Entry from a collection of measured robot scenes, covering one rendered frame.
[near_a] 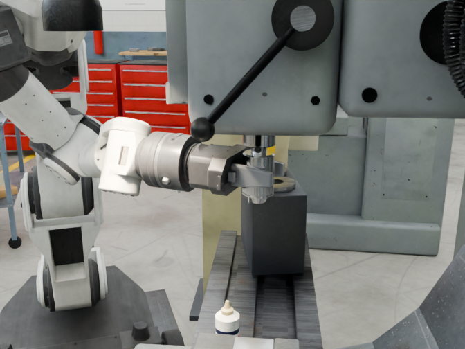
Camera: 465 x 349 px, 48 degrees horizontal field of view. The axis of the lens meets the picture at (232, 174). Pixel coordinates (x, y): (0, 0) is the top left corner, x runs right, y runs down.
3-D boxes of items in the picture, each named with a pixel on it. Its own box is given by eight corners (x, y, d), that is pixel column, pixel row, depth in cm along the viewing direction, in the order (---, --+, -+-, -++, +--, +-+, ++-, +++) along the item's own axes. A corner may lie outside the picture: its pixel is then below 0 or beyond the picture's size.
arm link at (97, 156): (118, 114, 82) (97, 122, 94) (107, 170, 81) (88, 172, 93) (157, 124, 85) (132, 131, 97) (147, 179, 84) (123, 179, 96)
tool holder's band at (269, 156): (267, 154, 80) (267, 147, 79) (279, 161, 75) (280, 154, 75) (238, 156, 78) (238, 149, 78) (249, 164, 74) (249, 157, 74)
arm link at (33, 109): (50, 174, 113) (-27, 104, 97) (89, 129, 117) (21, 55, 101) (79, 191, 106) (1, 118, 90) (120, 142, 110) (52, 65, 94)
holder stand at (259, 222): (250, 275, 117) (252, 190, 112) (240, 236, 138) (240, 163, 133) (304, 273, 118) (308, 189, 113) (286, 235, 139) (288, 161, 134)
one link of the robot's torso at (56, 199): (32, 212, 146) (14, 39, 137) (97, 206, 151) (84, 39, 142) (27, 228, 132) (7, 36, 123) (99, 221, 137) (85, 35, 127)
